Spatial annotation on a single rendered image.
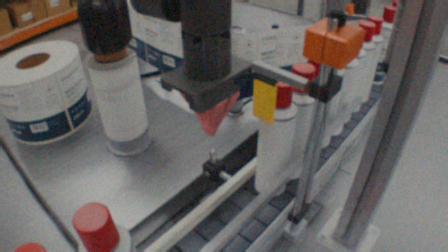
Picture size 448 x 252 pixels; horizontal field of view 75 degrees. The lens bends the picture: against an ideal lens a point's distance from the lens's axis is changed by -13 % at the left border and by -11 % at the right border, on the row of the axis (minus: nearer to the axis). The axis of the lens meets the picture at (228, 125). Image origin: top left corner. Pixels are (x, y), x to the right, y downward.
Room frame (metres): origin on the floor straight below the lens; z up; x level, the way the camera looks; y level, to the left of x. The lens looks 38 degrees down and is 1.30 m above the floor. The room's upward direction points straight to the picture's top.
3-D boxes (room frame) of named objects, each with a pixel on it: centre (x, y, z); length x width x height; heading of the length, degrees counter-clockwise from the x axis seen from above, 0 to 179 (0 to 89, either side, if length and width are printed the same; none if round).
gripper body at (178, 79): (0.35, 0.03, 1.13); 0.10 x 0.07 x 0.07; 139
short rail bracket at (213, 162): (0.39, 0.03, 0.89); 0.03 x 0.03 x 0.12; 49
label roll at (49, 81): (0.58, 0.41, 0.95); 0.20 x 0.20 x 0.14
